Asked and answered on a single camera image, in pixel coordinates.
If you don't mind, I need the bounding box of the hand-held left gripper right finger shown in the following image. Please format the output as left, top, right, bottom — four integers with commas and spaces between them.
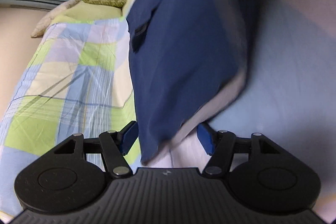
196, 122, 282, 179

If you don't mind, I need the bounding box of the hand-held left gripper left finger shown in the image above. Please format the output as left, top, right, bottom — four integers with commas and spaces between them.
52, 120, 139, 179

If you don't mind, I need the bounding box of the navy blue garment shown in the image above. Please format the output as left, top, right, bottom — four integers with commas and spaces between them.
126, 0, 263, 165

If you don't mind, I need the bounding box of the checked blue green bed sheet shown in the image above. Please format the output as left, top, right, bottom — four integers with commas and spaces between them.
0, 0, 336, 216

